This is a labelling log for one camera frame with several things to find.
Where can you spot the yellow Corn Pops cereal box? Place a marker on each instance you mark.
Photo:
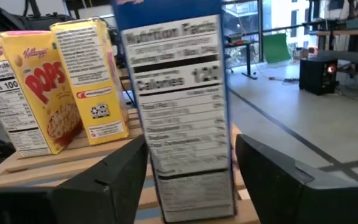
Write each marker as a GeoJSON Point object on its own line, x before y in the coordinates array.
{"type": "Point", "coordinates": [42, 93]}
{"type": "Point", "coordinates": [89, 77]}

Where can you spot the wooden slatted shelf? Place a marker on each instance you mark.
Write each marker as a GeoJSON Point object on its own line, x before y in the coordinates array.
{"type": "Point", "coordinates": [73, 161]}

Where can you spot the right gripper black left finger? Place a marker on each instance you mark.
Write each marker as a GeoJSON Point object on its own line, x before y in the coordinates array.
{"type": "Point", "coordinates": [98, 199]}

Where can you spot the black standing desk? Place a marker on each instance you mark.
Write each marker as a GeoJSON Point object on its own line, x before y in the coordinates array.
{"type": "Point", "coordinates": [248, 62]}

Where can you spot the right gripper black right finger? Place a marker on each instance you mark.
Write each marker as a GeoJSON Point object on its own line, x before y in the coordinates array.
{"type": "Point", "coordinates": [291, 199]}

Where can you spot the blue Frosted Flakes cereal box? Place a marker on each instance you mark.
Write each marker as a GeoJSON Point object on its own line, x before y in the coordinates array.
{"type": "Point", "coordinates": [182, 109]}

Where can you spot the green board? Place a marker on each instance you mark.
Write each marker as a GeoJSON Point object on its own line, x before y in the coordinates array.
{"type": "Point", "coordinates": [275, 48]}

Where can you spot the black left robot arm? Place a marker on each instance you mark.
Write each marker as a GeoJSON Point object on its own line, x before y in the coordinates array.
{"type": "Point", "coordinates": [2, 21]}

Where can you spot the black box with red light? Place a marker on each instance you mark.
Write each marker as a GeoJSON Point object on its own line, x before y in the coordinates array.
{"type": "Point", "coordinates": [315, 77]}

